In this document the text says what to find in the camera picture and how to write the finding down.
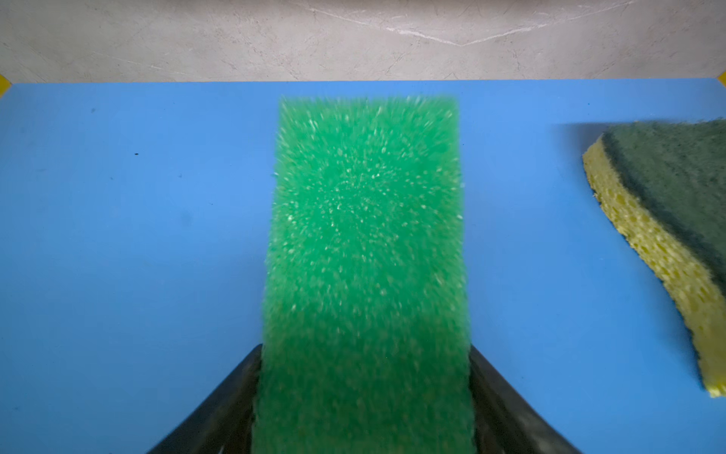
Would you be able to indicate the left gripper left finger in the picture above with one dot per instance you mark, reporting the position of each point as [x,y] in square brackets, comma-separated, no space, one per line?
[224,420]

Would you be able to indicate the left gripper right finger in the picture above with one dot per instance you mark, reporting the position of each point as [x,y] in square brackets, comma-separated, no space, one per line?
[504,422]

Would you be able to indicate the bright green sponge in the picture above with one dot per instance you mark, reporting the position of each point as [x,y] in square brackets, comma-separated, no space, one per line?
[366,326]

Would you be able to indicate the dark green sponge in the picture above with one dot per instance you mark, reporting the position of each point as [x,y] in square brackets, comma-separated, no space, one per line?
[662,186]

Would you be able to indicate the yellow shelf pink blue boards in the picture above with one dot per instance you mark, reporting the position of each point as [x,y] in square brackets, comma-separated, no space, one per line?
[134,230]

